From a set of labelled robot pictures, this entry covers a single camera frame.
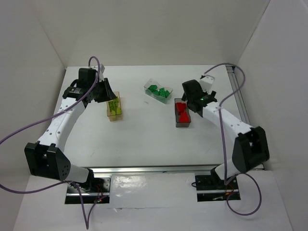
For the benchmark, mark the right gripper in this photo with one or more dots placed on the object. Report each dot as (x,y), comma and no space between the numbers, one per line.
(190,105)

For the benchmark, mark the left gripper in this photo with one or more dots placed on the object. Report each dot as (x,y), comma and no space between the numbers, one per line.
(106,91)

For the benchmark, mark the lime curved lego brick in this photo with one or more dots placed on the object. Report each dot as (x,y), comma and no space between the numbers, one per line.
(114,107)

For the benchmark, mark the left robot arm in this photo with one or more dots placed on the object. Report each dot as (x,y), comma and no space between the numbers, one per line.
(46,156)

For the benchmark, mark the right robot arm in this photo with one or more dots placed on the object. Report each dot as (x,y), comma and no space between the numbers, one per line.
(250,147)

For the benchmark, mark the red legos in grey bin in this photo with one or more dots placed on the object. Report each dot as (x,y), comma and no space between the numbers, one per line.
(181,113)

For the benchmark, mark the orange transparent container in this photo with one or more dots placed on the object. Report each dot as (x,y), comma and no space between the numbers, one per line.
(116,117)

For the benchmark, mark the grey transparent container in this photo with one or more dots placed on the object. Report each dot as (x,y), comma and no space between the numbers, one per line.
(181,125)

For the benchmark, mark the green flat long lego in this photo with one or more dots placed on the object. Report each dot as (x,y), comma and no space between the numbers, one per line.
(163,93)

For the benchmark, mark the green lego in clear bin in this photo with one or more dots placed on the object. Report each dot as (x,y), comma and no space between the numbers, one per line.
(152,88)

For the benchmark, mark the clear transparent container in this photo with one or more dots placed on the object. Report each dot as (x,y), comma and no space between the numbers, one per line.
(153,94)

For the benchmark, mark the aluminium rail right side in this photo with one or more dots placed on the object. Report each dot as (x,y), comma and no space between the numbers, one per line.
(231,70)

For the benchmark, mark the aluminium rail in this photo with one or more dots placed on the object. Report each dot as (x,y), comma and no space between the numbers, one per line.
(231,70)
(203,169)

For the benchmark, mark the aluminium rail front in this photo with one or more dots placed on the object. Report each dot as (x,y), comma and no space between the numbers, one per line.
(203,169)

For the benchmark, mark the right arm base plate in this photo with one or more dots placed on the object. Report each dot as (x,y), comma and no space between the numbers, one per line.
(208,191)

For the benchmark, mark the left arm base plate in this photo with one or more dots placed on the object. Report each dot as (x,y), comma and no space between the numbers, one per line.
(99,192)

